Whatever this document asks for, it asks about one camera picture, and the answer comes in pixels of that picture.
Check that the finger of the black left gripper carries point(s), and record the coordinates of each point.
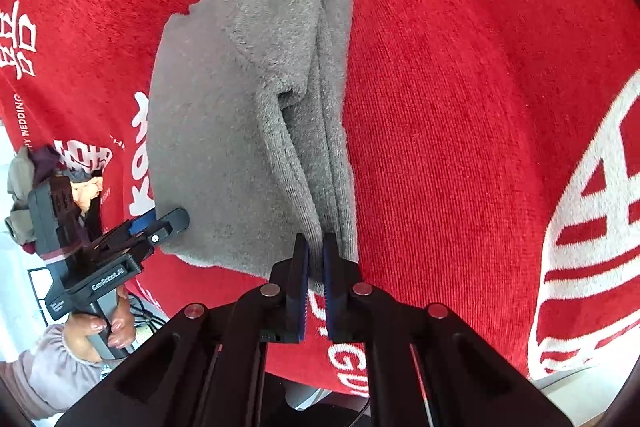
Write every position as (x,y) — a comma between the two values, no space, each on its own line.
(157,230)

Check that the grey fleece sweater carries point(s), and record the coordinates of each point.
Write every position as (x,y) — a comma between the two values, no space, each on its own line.
(245,132)

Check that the person's left hand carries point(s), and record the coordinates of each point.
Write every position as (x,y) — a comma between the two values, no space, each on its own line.
(79,328)

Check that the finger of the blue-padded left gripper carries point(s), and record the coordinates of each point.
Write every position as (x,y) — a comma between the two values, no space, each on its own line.
(140,223)

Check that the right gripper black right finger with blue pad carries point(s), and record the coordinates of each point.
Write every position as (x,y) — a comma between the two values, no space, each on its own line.
(426,366)

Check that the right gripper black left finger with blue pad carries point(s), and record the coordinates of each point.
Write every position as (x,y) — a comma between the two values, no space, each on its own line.
(206,366)

